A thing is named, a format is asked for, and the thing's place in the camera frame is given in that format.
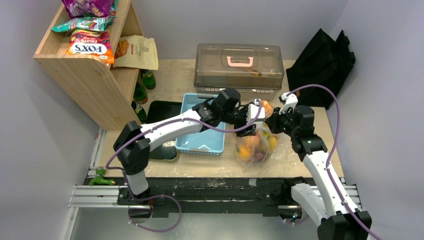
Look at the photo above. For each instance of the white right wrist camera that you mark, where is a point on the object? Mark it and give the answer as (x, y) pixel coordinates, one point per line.
(288, 101)

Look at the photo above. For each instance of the Fox's candy bag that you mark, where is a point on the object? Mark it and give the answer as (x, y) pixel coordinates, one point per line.
(86, 42)

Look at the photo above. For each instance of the black table front rail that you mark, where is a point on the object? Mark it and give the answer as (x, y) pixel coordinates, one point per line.
(206, 195)

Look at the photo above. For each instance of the smoky clear storage box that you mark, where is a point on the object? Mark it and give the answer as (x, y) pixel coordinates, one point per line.
(263, 80)

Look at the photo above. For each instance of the green glass bottle red label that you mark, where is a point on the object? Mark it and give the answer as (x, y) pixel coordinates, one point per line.
(140, 94)

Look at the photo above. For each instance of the pink box handle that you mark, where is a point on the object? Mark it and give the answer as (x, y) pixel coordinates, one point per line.
(246, 63)

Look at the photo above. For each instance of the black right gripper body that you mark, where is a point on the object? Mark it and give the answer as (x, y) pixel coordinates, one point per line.
(274, 122)

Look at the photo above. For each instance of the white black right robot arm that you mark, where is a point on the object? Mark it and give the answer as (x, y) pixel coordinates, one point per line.
(335, 214)

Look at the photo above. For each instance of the black fabric tote bag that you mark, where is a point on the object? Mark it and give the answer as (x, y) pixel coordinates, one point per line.
(324, 61)

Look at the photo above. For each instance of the light blue plastic basket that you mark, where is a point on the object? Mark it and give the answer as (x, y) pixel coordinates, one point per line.
(208, 142)

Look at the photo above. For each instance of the purple snack bag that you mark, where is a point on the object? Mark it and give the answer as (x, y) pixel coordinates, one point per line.
(88, 8)

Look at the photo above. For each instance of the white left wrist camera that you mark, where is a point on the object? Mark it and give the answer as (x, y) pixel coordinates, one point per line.
(256, 112)

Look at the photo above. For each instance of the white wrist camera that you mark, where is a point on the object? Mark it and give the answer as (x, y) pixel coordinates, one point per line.
(256, 112)
(288, 101)

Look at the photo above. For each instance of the wooden shelf unit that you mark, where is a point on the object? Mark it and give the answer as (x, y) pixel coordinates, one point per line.
(103, 92)

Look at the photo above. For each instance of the teal snack bag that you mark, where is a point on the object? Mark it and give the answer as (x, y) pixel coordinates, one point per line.
(89, 23)

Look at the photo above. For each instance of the clear plastic grocery bag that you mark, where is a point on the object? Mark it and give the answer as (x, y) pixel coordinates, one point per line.
(255, 149)

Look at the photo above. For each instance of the aluminium frame rail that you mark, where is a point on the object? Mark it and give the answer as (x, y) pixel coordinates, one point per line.
(81, 198)

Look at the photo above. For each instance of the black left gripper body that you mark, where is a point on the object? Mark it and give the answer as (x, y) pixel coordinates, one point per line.
(238, 118)

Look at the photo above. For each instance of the beige cassava chips bag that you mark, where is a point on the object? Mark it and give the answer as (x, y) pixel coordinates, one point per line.
(137, 52)

